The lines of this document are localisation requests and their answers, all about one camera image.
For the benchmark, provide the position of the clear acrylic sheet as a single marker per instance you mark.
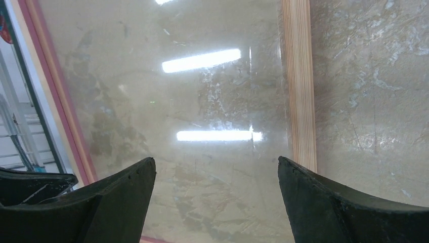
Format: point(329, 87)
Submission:
point(184, 100)

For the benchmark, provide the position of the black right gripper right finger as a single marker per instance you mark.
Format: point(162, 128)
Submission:
point(322, 210)

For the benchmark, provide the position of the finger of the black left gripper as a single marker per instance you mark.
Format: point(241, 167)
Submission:
point(29, 188)

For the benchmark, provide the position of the glossy printed photo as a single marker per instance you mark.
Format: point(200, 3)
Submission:
point(30, 139)

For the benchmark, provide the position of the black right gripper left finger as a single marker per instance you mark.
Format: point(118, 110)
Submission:
point(110, 210)

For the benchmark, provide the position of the pink picture frame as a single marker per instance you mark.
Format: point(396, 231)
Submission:
point(298, 84)

